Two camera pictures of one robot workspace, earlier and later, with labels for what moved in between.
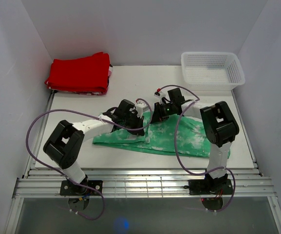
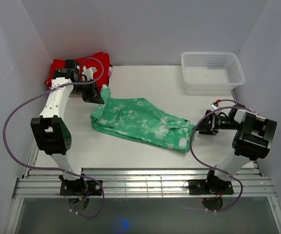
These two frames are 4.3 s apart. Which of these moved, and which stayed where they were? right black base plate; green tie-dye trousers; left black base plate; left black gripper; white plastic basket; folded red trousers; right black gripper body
Moved: right black gripper body; left black gripper; green tie-dye trousers
Stayed: left black base plate; right black base plate; folded red trousers; white plastic basket
